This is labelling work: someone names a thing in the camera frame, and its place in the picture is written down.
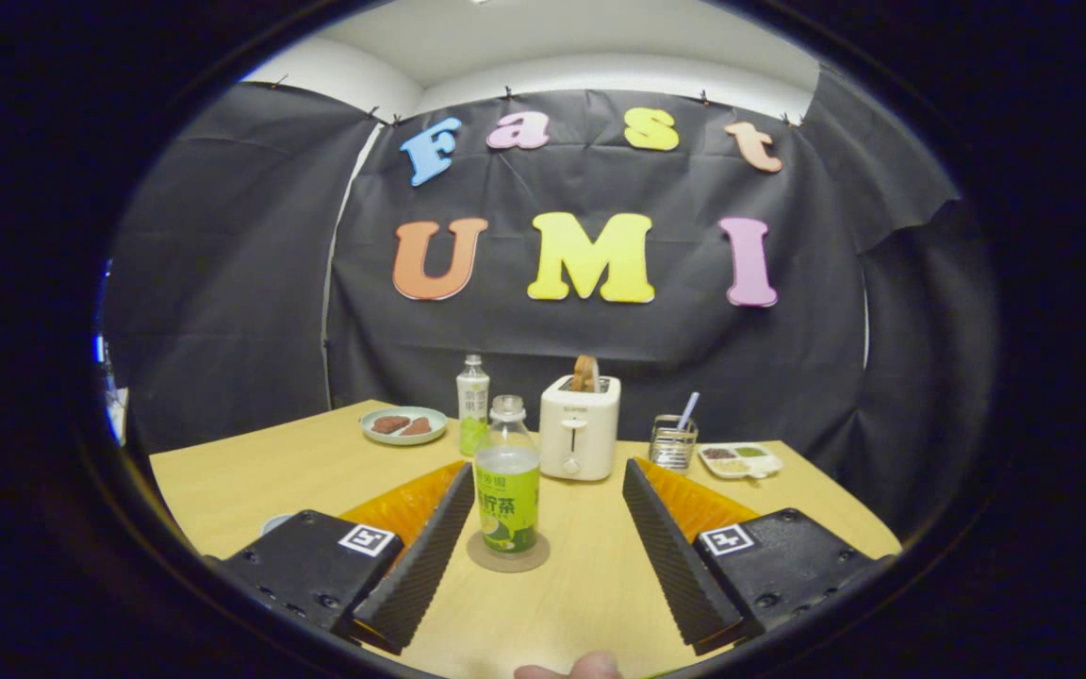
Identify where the green label juice bottle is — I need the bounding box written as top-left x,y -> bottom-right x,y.
473,395 -> 542,555

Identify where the round brown coaster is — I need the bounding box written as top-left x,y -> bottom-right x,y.
467,530 -> 551,573

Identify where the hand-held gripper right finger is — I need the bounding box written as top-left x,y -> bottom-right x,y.
621,457 -> 884,657

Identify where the pale green plate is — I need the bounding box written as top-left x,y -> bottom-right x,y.
359,406 -> 449,446

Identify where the black backdrop cloth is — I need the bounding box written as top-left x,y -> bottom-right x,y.
100,66 -> 996,538

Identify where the white divided tray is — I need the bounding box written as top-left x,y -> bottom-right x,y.
697,442 -> 784,480

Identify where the metal wire basket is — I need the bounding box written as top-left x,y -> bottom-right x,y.
649,415 -> 699,471

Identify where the capped tall green bottle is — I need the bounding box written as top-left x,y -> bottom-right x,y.
456,355 -> 491,458

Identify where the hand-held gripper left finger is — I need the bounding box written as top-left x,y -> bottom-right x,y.
219,461 -> 476,656

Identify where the white toaster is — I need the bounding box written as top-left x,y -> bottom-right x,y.
539,374 -> 621,482

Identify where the wooden table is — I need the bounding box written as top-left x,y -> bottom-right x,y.
149,400 -> 902,678

